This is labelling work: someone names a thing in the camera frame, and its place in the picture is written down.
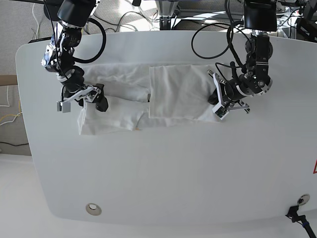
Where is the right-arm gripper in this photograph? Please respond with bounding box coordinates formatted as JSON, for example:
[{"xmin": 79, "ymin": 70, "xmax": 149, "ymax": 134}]
[{"xmin": 59, "ymin": 83, "xmax": 108, "ymax": 112}]

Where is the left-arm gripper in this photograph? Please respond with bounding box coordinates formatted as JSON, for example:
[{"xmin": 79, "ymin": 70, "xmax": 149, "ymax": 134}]
[{"xmin": 208, "ymin": 70, "xmax": 250, "ymax": 114}]

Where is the white printed T-shirt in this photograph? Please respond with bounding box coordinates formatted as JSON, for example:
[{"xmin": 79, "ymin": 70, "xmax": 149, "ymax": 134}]
[{"xmin": 77, "ymin": 63, "xmax": 217, "ymax": 135}]

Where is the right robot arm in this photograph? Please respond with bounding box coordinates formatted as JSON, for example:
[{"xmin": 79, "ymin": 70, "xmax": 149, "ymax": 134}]
[{"xmin": 41, "ymin": 0, "xmax": 108, "ymax": 113}]

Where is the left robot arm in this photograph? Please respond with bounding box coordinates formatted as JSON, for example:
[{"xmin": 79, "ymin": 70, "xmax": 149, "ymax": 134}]
[{"xmin": 208, "ymin": 0, "xmax": 277, "ymax": 119}]

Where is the black flat device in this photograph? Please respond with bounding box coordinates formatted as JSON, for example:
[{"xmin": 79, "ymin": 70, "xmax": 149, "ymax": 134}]
[{"xmin": 28, "ymin": 37, "xmax": 52, "ymax": 44}]

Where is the brown cardboard box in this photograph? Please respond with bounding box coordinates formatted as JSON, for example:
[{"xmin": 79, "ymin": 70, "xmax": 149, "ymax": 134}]
[{"xmin": 0, "ymin": 75, "xmax": 18, "ymax": 86}]

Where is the silver table grommet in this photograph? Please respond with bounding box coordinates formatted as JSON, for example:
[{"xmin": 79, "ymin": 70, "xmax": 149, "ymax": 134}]
[{"xmin": 86, "ymin": 203, "xmax": 102, "ymax": 216}]

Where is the red warning sticker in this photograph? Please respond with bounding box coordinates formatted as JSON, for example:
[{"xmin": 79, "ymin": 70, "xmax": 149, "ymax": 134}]
[{"xmin": 313, "ymin": 160, "xmax": 317, "ymax": 174}]

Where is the grey table grommet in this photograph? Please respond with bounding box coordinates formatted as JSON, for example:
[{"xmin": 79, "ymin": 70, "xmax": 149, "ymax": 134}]
[{"xmin": 297, "ymin": 194, "xmax": 310, "ymax": 206}]

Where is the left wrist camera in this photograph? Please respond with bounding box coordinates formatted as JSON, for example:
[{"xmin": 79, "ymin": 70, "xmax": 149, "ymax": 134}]
[{"xmin": 212, "ymin": 102, "xmax": 229, "ymax": 120}]

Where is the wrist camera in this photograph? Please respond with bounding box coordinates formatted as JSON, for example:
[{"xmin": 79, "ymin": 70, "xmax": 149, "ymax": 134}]
[
  {"xmin": 56, "ymin": 101, "xmax": 71, "ymax": 113},
  {"xmin": 212, "ymin": 102, "xmax": 229, "ymax": 120}
]

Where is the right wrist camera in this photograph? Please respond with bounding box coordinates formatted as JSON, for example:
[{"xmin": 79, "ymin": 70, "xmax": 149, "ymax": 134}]
[{"xmin": 56, "ymin": 101, "xmax": 71, "ymax": 113}]

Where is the yellow cable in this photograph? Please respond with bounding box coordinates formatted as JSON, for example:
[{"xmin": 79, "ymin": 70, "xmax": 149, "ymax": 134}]
[{"xmin": 0, "ymin": 99, "xmax": 23, "ymax": 125}]

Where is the silver aluminium upright post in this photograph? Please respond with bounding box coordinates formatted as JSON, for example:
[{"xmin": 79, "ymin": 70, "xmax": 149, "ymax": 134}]
[{"xmin": 155, "ymin": 0, "xmax": 179, "ymax": 30}]

